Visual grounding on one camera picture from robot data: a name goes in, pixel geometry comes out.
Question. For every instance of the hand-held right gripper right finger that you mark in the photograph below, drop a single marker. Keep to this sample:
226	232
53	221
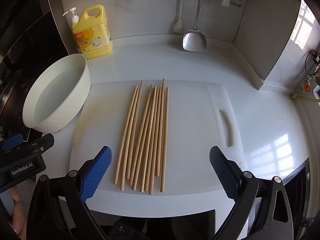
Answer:
225	175

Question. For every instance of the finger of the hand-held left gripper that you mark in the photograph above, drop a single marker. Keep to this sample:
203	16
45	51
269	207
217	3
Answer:
37	146
11	142

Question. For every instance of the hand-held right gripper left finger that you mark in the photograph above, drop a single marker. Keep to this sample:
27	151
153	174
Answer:
96	172

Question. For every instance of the white round bowl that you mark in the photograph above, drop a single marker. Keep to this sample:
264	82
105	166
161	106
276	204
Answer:
55	92

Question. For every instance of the pile of wooden chopsticks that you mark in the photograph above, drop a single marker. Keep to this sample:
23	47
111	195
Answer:
152	142

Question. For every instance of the person's left hand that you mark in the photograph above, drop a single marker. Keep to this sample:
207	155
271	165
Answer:
20	217

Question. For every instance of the dark cooking pot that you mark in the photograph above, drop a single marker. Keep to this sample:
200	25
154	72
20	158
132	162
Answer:
7	105

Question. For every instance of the white plastic cutting board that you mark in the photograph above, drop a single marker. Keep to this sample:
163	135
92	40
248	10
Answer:
190	130

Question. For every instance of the yellow dish detergent bottle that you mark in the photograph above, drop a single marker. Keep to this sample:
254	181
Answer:
92	37

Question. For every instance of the metal wok spatula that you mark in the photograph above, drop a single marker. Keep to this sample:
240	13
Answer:
194	41

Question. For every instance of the white bottle brush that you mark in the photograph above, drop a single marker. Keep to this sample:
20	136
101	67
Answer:
178	25

